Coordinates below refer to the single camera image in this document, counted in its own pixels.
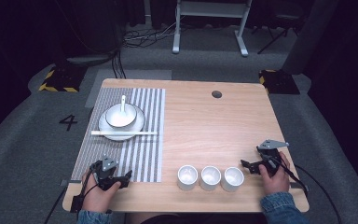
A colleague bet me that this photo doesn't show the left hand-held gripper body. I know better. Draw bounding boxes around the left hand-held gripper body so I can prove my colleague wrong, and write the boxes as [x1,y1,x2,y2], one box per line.
[89,156,121,191]

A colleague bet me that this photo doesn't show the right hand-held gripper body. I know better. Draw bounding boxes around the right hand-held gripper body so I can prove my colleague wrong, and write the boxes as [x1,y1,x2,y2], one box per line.
[256,139,290,177]

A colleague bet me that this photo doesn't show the person's left hand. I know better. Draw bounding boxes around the person's left hand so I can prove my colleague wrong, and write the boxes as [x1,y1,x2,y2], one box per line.
[80,173,122,215]

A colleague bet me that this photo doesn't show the person's right hand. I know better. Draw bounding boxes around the person's right hand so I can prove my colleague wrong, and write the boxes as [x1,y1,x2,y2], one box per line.
[258,150,292,196]

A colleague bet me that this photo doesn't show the grey striped placemat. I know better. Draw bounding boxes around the grey striped placemat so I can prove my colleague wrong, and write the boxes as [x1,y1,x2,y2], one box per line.
[71,87,167,184]

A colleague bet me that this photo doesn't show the white cup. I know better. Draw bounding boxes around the white cup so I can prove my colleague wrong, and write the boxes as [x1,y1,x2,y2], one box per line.
[176,164,200,191]
[200,165,222,192]
[220,166,245,193]

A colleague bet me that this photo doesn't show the white chopstick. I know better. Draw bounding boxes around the white chopstick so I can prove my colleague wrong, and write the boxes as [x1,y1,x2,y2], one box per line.
[90,130,158,134]
[90,132,158,136]

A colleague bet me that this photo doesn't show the white plate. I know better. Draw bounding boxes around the white plate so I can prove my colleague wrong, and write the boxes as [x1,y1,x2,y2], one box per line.
[98,104,145,142]

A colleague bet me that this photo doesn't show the white bowl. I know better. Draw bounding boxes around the white bowl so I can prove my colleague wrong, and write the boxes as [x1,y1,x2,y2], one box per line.
[104,103,138,129]

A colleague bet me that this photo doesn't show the white spoon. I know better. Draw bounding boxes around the white spoon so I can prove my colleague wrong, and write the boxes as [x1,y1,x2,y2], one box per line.
[119,94,128,114]

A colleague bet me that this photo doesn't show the yellow black striped floor plate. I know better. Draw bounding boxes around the yellow black striped floor plate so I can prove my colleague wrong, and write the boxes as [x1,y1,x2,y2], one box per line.
[37,65,88,93]
[258,68,301,95]

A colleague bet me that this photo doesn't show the black tripod stand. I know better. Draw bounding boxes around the black tripod stand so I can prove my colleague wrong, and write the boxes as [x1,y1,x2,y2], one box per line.
[251,12,306,55]

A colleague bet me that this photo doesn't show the grey pillar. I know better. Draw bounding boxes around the grey pillar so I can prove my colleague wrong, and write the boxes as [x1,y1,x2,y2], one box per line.
[281,0,340,76]

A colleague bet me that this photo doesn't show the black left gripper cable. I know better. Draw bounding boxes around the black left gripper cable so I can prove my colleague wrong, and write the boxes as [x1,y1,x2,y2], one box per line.
[44,167,102,224]

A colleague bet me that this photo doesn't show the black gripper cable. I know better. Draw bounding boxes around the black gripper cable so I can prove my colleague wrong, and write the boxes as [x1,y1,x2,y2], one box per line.
[44,167,102,224]
[270,156,343,224]

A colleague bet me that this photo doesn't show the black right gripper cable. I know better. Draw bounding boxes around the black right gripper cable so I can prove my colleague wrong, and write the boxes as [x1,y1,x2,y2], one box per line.
[270,156,343,224]

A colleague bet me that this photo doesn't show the bundle of floor cables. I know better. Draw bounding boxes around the bundle of floor cables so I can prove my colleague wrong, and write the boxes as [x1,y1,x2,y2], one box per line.
[110,15,187,79]

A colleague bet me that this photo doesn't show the white metal stand frame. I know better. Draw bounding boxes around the white metal stand frame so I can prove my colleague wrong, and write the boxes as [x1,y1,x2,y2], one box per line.
[172,0,254,58]

